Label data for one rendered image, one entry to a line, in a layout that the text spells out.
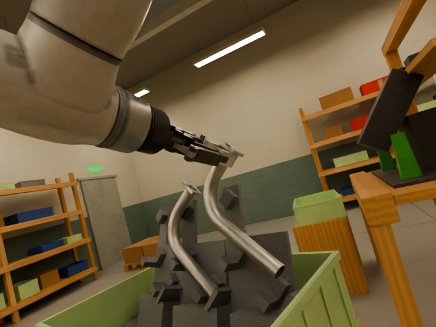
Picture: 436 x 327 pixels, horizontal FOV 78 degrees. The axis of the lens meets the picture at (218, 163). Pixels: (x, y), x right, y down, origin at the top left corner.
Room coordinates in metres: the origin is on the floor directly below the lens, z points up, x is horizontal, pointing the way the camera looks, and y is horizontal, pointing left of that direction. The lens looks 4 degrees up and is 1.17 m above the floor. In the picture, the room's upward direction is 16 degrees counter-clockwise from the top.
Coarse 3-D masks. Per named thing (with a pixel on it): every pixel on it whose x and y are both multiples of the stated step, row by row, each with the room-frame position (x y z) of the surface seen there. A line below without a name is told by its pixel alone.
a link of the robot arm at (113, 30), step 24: (48, 0) 0.25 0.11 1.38; (72, 0) 0.24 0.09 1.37; (96, 0) 0.25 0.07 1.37; (120, 0) 0.26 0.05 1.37; (144, 0) 0.28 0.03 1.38; (72, 24) 0.25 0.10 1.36; (96, 24) 0.26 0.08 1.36; (120, 24) 0.27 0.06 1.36; (96, 48) 0.27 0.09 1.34; (120, 48) 0.30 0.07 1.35
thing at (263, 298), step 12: (240, 252) 0.57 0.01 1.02; (216, 264) 0.56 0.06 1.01; (228, 264) 0.55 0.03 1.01; (240, 264) 0.58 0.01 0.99; (276, 288) 0.52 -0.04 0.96; (288, 288) 0.52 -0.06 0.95; (252, 300) 0.50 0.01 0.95; (264, 300) 0.49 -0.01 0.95; (276, 300) 0.50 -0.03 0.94; (264, 312) 0.49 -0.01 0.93
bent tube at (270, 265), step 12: (228, 144) 0.60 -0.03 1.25; (240, 156) 0.58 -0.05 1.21; (216, 168) 0.58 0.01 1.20; (216, 180) 0.59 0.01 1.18; (204, 192) 0.60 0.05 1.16; (216, 192) 0.60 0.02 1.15; (204, 204) 0.59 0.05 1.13; (216, 204) 0.59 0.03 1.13; (216, 216) 0.57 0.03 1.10; (216, 228) 0.57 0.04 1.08; (228, 228) 0.55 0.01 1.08; (240, 240) 0.52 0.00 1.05; (252, 240) 0.52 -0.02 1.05; (252, 252) 0.50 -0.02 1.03; (264, 252) 0.50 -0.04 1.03; (264, 264) 0.49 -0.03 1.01; (276, 264) 0.48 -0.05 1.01; (276, 276) 0.49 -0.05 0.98
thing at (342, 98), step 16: (336, 96) 5.27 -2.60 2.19; (352, 96) 5.15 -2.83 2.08; (368, 96) 4.97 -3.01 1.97; (304, 112) 5.87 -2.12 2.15; (320, 112) 5.31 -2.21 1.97; (304, 128) 5.50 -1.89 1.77; (336, 128) 5.35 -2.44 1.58; (352, 128) 5.24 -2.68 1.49; (320, 144) 5.38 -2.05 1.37; (336, 160) 5.39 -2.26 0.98; (352, 160) 5.28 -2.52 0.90; (368, 160) 5.14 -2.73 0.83; (320, 176) 5.46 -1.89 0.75; (352, 192) 5.36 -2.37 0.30
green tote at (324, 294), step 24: (312, 264) 0.64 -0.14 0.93; (336, 264) 0.58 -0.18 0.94; (120, 288) 0.84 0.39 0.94; (144, 288) 0.90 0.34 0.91; (312, 288) 0.48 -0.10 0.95; (336, 288) 0.56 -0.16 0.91; (72, 312) 0.73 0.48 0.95; (96, 312) 0.78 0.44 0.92; (120, 312) 0.83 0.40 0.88; (288, 312) 0.41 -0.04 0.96; (312, 312) 0.47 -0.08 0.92; (336, 312) 0.54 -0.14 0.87
